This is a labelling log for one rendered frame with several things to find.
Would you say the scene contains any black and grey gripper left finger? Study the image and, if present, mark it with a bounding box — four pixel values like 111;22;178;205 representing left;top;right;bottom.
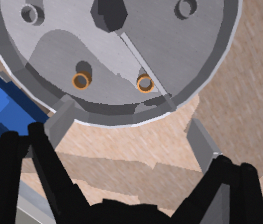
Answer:
0;100;103;224

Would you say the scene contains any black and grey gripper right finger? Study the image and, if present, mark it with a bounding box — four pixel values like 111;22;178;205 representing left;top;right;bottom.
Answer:
166;118;263;224

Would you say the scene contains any blue crate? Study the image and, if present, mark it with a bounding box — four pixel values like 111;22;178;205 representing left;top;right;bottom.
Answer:
0;71;50;137

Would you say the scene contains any bronze bushing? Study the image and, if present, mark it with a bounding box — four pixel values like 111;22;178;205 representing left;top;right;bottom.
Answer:
72;71;92;90
137;74;154;93

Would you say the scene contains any grey metal bushing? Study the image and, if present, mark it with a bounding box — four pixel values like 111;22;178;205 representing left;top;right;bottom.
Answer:
176;0;199;18
19;4;45;25

